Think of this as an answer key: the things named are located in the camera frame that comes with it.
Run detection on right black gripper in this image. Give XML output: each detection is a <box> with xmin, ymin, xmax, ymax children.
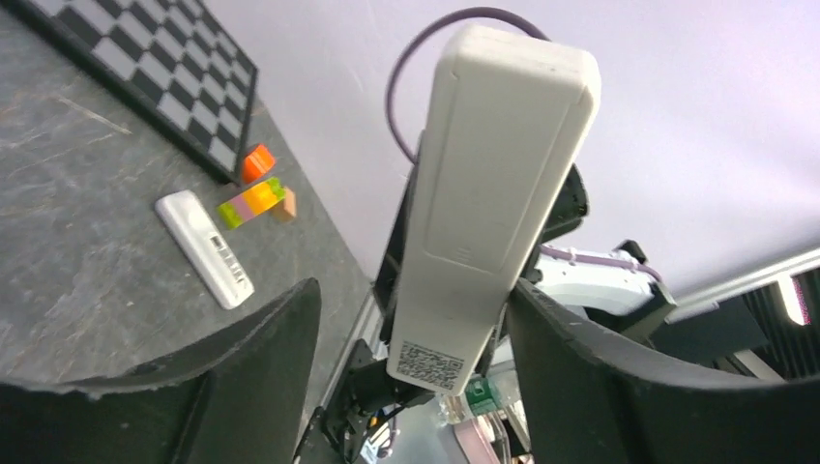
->
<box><xmin>374</xmin><ymin>132</ymin><xmax>588</xmax><ymax>334</ymax></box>

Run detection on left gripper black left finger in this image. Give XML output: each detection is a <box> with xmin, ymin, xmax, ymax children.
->
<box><xmin>1</xmin><ymin>278</ymin><xmax>322</xmax><ymax>463</ymax></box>

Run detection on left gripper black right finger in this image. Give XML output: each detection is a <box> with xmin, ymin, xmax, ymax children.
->
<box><xmin>507</xmin><ymin>279</ymin><xmax>819</xmax><ymax>463</ymax></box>

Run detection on small white remote with buttons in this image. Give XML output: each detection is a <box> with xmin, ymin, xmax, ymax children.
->
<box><xmin>387</xmin><ymin>25</ymin><xmax>601</xmax><ymax>394</ymax></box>

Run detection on white remote control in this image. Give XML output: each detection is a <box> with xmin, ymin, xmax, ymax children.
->
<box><xmin>155</xmin><ymin>189</ymin><xmax>254</xmax><ymax>310</ymax></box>

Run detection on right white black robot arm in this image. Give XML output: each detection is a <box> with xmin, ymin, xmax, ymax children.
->
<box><xmin>376</xmin><ymin>135</ymin><xmax>670</xmax><ymax>341</ymax></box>

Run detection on green orange block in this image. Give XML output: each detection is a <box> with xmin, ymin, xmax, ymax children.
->
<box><xmin>217</xmin><ymin>177</ymin><xmax>286</xmax><ymax>229</ymax></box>

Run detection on tan wooden block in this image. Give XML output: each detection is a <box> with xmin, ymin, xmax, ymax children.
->
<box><xmin>271</xmin><ymin>188</ymin><xmax>298</xmax><ymax>223</ymax></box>

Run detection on orange curved block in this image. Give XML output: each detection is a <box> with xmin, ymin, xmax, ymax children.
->
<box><xmin>241</xmin><ymin>143</ymin><xmax>277</xmax><ymax>185</ymax></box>

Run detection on black white checkerboard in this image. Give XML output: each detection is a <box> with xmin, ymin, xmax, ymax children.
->
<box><xmin>2</xmin><ymin>0</ymin><xmax>258</xmax><ymax>183</ymax></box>

